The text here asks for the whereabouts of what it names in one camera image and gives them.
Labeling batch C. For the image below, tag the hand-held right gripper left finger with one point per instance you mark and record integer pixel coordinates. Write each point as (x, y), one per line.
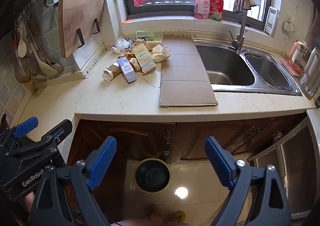
(102, 161)

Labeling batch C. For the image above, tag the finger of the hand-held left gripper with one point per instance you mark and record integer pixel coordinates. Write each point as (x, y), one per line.
(58, 131)
(25, 125)

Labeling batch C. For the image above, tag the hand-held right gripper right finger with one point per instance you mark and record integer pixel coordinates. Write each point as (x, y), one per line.
(220, 163)

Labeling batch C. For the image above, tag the round trash bin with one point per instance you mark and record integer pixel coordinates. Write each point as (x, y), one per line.
(152, 178)

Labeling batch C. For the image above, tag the person's left hand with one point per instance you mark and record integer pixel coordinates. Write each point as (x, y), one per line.
(28, 202)

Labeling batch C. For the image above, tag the brown wooden cabinet doors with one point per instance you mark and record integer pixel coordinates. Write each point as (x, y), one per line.
(212, 136)

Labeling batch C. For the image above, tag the dark wooden cabinet door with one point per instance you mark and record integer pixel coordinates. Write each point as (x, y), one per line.
(130, 138)

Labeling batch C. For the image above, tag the metal skimmer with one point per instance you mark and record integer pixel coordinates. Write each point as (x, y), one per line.
(22, 73)

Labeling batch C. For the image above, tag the stainless steel appliance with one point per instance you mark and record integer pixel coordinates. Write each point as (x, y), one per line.
(297, 161)

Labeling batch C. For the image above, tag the brown paper cup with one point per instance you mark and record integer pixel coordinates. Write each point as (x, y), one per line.
(111, 72)

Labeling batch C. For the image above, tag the white rice paddle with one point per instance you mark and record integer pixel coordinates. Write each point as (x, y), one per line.
(22, 45)

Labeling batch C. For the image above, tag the flat cardboard sheet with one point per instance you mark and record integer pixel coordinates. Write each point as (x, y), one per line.
(186, 75)

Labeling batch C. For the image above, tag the stainless steel double sink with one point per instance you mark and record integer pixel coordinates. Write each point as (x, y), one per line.
(225, 65)

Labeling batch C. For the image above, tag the white crumpled wrapper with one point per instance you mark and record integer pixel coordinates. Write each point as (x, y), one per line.
(115, 50)

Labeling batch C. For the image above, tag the ochre snack bag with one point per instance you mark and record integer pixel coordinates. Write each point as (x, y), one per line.
(128, 55)

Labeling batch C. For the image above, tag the clear plastic bag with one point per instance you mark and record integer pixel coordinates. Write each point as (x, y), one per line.
(123, 43)

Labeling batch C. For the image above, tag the cream paper packet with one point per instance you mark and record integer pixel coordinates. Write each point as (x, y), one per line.
(143, 57)

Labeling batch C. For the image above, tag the wooden cutting board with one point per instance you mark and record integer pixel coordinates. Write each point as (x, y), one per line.
(80, 15)

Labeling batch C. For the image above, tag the pink mat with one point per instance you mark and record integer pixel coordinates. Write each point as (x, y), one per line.
(285, 64)

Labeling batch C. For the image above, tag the crumpled tissue paper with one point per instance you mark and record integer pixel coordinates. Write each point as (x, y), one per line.
(161, 53)

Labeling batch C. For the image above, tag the orange plastic clip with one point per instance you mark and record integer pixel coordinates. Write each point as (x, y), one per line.
(127, 21)

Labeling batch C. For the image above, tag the green pack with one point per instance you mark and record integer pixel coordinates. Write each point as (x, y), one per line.
(145, 34)

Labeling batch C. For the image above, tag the pink glass kettle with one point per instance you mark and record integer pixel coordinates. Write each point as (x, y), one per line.
(298, 55)

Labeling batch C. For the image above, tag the steel faucet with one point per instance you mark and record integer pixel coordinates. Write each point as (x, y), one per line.
(242, 28)

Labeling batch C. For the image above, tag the white plastic grater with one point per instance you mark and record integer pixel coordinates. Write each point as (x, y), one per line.
(271, 20)

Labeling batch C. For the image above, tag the red spray bottle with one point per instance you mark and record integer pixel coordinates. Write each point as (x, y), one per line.
(216, 5)

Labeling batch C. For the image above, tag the pink soap refill pouch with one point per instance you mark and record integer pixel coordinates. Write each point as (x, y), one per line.
(201, 3)

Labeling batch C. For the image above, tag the wall outlet with plug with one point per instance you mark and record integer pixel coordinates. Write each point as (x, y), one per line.
(288, 24)

